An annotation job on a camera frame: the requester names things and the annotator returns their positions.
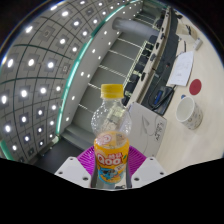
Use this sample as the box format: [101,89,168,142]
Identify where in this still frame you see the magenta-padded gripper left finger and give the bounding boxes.
[54,146,99,189]

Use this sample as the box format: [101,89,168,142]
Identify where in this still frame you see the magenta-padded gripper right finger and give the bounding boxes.
[124,145,167,189]

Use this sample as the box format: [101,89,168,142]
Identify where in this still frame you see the yellow-capped orange-label drink bottle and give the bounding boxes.
[90,83,133,190]

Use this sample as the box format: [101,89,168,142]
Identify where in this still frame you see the white patterned mug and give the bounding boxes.
[175,96,204,131]

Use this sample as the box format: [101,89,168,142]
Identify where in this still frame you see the black conference microphone unit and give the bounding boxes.
[147,84,176,116]

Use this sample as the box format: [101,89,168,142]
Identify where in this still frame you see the group of ceiling lights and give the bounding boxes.
[0,0,134,154]

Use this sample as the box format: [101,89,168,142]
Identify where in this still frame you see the row of black office chairs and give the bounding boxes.
[121,9,168,106]

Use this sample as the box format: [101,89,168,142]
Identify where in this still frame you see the white printed paper sheet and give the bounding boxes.
[165,49,195,88]

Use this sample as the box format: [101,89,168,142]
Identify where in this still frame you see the long conference desk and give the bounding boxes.
[136,6,188,108]

